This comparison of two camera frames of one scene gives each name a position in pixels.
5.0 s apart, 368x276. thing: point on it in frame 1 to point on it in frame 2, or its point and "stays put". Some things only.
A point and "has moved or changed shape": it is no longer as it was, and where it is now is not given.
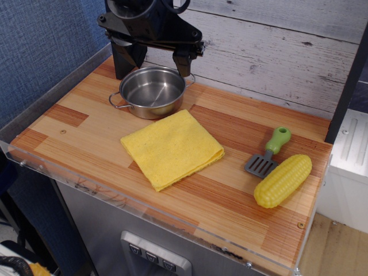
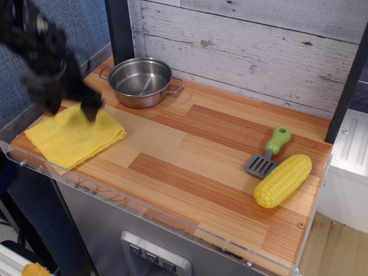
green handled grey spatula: x=261 y=166 stays put
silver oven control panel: x=141 y=256 stays put
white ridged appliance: x=344 y=196 stays put
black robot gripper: x=152 y=22 to x=29 y=29
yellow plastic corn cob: x=282 y=180 stays put
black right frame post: x=347 y=95 stays put
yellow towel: x=172 y=149 to x=69 y=139
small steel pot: x=152 y=92 has moved or changed shape
